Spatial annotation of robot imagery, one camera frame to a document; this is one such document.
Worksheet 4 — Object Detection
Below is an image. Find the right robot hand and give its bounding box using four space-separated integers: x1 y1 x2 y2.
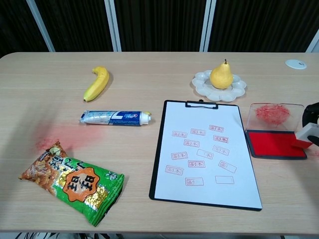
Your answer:
301 101 319 147

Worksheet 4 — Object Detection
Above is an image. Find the red white rubber stamp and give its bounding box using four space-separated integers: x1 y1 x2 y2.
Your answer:
290 123 317 150

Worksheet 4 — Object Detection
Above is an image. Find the red ink pad case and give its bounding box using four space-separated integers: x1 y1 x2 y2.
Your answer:
245 103 308 160

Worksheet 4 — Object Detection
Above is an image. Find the yellow pear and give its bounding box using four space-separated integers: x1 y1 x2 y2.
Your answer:
209 59 234 90

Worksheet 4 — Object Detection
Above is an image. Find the white flower-shaped plate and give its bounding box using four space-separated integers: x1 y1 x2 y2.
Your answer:
191 69 247 103

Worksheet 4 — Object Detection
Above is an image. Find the black clipboard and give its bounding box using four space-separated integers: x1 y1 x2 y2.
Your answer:
149 99 264 212

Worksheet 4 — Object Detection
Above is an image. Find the white stamped paper sheet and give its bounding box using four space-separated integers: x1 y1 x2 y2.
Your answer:
154 102 263 209

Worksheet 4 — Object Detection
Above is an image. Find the blue white toothpaste tube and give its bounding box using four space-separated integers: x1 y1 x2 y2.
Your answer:
79 110 152 126

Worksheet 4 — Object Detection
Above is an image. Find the yellow banana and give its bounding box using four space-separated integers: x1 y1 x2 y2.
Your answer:
83 65 110 103

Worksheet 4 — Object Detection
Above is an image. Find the green orange snack bag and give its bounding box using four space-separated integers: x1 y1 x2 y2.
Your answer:
18 140 125 228

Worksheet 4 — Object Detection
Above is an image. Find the white round cable grommet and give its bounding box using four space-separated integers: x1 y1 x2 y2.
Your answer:
285 59 307 70

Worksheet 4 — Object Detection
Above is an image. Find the grey partition post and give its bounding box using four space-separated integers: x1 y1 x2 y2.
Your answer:
199 0 216 52
26 0 55 52
306 34 319 53
104 0 122 52

